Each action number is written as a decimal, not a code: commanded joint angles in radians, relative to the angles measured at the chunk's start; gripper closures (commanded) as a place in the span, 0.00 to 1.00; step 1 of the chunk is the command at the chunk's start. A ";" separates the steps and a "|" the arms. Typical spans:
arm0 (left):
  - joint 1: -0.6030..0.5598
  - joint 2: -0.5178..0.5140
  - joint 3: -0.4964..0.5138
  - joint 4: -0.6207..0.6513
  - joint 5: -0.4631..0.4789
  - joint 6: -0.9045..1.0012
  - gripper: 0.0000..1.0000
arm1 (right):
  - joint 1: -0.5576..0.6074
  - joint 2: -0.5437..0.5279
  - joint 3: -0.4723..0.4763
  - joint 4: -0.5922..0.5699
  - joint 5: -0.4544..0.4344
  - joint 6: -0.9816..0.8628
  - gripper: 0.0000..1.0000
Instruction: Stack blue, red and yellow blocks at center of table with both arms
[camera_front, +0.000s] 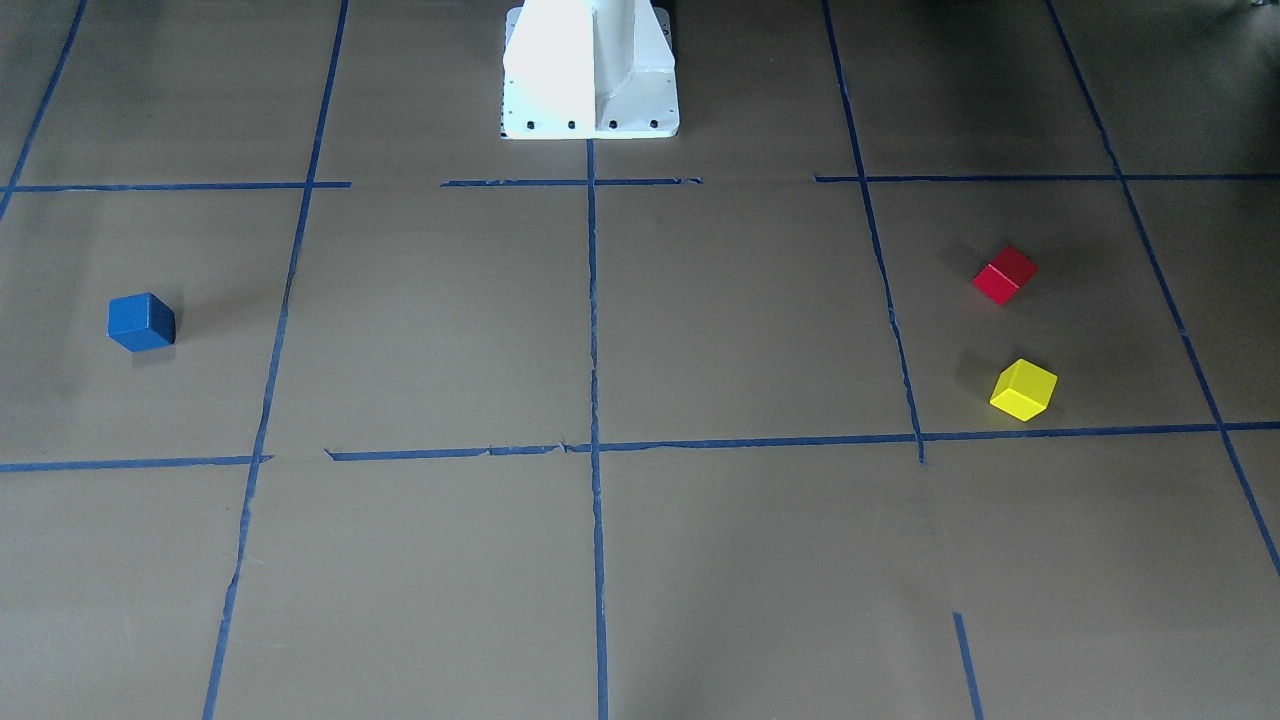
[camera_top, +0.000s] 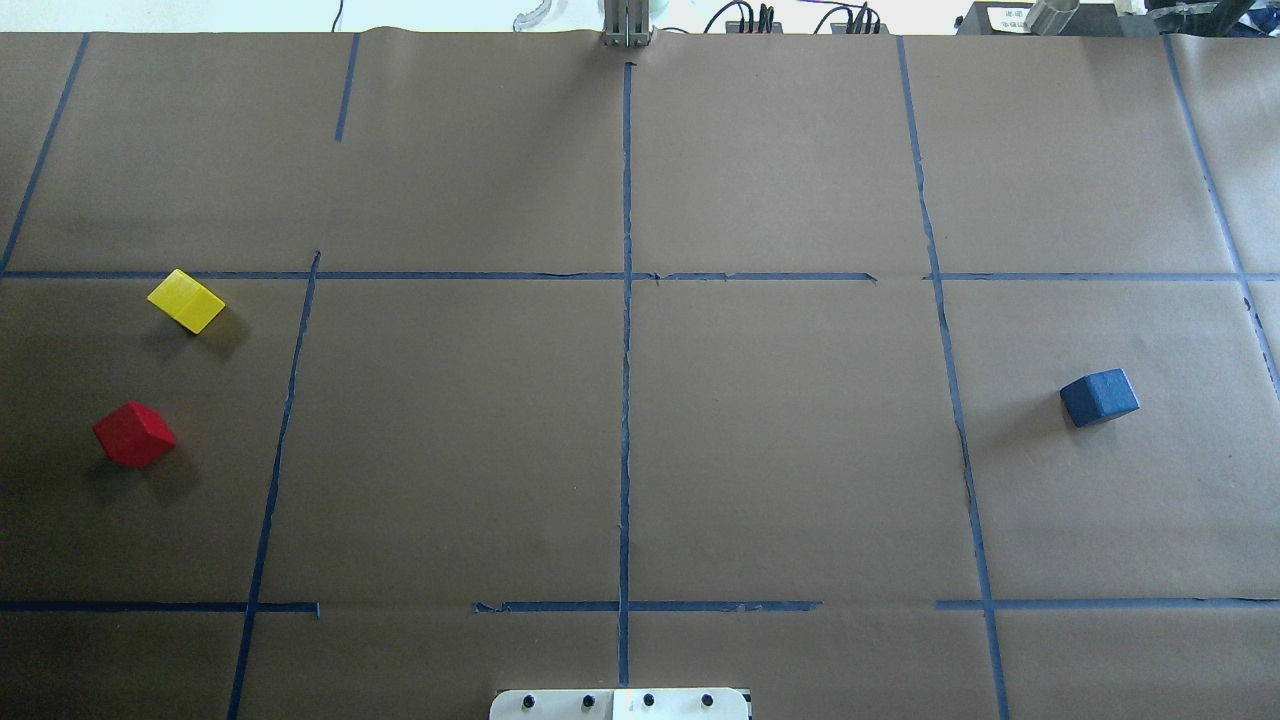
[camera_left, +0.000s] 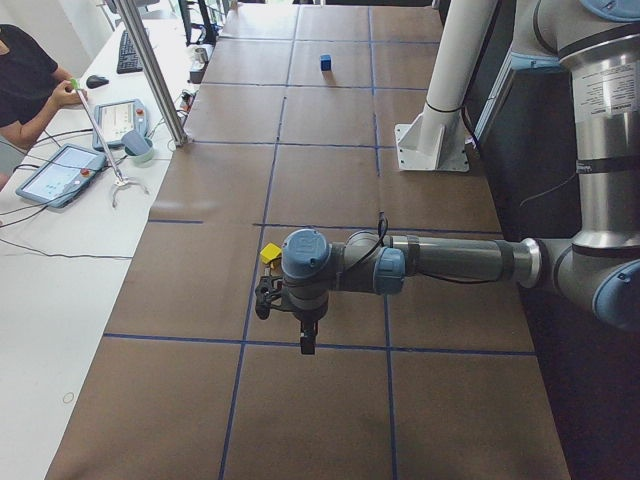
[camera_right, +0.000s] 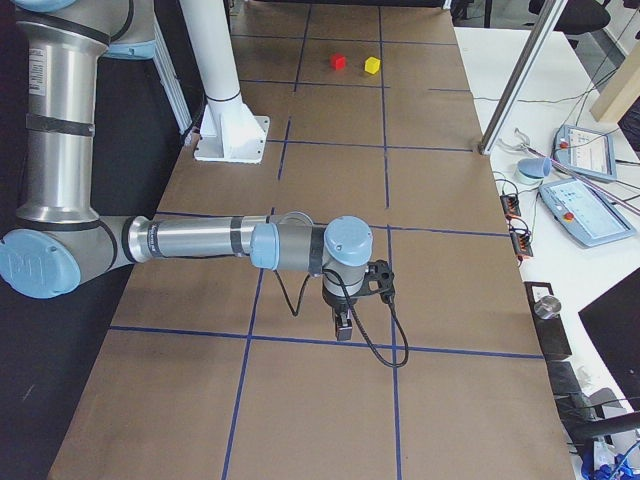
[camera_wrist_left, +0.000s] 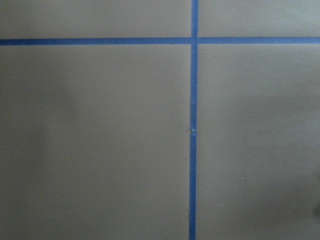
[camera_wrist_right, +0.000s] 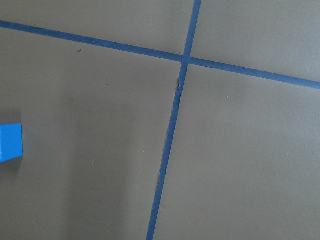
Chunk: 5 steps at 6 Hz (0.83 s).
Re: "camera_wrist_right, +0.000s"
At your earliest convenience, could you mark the blue wooden cube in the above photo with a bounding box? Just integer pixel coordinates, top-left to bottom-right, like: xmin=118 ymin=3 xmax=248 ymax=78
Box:
xmin=0 ymin=123 xmax=23 ymax=163

